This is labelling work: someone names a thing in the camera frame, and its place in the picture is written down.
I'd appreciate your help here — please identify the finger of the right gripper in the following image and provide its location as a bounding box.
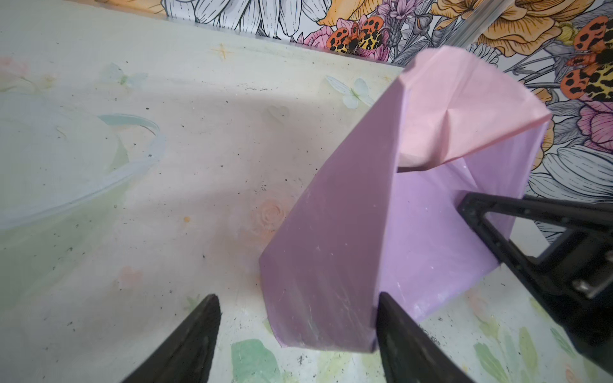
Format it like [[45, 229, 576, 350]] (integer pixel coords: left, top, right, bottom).
[[458, 192, 612, 373]]

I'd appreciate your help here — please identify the right aluminium corner post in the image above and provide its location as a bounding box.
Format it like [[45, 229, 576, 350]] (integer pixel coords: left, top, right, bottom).
[[444, 0, 515, 49]]

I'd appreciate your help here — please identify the pink wrapping paper sheet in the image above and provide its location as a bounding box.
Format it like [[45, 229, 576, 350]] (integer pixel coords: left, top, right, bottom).
[[260, 46, 552, 352]]

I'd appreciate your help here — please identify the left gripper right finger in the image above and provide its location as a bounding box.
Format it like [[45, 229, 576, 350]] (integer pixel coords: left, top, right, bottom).
[[376, 292, 473, 383]]

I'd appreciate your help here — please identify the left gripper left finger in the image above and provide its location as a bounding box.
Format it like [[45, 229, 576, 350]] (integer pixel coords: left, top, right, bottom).
[[123, 295, 221, 383]]

